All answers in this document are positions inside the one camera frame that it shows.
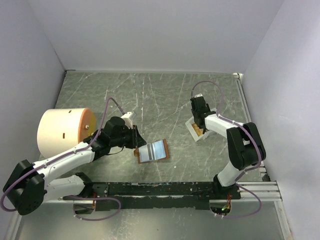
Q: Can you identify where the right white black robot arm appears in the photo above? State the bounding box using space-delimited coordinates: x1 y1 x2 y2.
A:
185 94 266 199

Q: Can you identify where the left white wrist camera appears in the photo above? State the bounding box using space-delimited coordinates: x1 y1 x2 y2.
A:
120 111 137 129

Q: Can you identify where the aluminium front rail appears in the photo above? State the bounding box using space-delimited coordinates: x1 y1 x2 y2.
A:
17 181 283 203

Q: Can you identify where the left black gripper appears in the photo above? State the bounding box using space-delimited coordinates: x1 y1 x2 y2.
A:
110 124 147 149

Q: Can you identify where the aluminium rail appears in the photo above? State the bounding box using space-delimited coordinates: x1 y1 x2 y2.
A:
17 181 283 203
232 72 271 182

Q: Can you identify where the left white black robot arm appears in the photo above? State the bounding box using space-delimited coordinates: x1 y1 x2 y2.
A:
0 116 147 216

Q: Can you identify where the white orange cylinder drum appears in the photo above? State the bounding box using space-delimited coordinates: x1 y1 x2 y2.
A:
37 108 96 159

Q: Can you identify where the purple cable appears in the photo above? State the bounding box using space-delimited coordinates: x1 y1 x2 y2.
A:
190 80 263 173
0 97 126 212

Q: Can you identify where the white card tray box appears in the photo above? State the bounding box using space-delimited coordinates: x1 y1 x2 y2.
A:
185 109 215 142

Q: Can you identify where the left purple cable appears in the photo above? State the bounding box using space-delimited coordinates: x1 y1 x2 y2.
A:
0 97 126 212

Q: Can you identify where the aluminium right side rail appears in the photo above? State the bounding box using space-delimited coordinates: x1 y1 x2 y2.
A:
232 72 271 182

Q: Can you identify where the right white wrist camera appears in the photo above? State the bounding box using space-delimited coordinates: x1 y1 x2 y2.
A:
194 93 203 98

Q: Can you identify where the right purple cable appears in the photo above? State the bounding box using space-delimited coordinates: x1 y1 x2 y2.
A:
190 80 263 173

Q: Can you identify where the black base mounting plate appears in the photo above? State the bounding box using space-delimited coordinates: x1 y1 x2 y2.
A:
77 181 241 211

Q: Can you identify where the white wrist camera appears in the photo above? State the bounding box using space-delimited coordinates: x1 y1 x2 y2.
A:
194 93 203 98
120 111 137 129

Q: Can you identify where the brown leather card holder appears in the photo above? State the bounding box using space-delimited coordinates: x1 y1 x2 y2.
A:
133 139 170 164

